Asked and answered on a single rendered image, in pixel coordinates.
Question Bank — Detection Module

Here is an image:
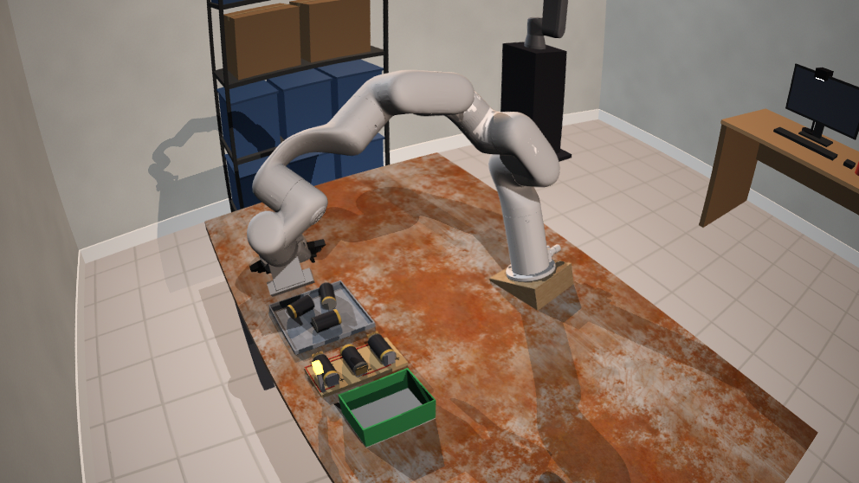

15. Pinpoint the green open-top box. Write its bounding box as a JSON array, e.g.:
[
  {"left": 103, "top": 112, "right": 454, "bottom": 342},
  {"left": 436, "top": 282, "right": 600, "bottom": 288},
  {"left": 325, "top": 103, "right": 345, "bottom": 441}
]
[{"left": 338, "top": 368, "right": 436, "bottom": 448}]

